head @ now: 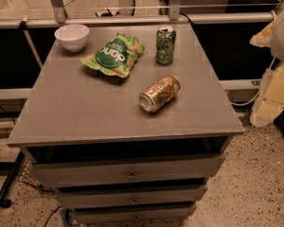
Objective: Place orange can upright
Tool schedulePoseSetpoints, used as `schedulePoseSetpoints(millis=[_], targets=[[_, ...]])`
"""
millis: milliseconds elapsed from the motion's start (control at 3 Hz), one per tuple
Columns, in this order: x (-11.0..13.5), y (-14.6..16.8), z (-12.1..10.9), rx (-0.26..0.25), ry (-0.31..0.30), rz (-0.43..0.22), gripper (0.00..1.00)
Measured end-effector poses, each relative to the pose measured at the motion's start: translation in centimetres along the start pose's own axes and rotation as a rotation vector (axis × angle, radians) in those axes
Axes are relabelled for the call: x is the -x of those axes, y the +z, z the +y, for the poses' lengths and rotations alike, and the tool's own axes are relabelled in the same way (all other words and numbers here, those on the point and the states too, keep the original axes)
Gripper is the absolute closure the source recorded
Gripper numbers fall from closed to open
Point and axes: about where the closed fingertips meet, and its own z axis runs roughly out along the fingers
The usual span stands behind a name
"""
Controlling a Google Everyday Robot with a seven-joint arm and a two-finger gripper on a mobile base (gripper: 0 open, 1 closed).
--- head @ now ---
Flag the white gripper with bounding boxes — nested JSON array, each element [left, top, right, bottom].
[[250, 8, 284, 128]]

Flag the orange soda can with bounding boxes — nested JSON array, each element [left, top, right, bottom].
[[139, 76, 181, 113]]

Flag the green soda can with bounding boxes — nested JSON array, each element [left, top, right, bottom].
[[156, 26, 176, 65]]

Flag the top grey drawer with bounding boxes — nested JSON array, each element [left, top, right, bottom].
[[29, 153, 226, 188]]

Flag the grey drawer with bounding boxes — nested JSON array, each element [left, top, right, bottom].
[[74, 203, 196, 223], [29, 153, 226, 188], [58, 184, 207, 209]]

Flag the grey drawer cabinet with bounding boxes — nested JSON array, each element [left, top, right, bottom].
[[9, 24, 243, 214]]

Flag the green chip bag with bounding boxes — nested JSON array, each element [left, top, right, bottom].
[[80, 33, 145, 79]]

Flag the bottom grey drawer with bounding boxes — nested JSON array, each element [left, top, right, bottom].
[[74, 203, 196, 223]]

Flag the white bowl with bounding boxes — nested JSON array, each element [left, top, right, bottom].
[[54, 25, 89, 52]]

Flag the grey metal railing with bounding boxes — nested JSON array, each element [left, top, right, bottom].
[[0, 0, 274, 28]]

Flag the middle grey drawer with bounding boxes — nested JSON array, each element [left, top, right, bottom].
[[58, 184, 207, 209]]

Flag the black floor stand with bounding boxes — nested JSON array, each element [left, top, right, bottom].
[[0, 152, 25, 208]]

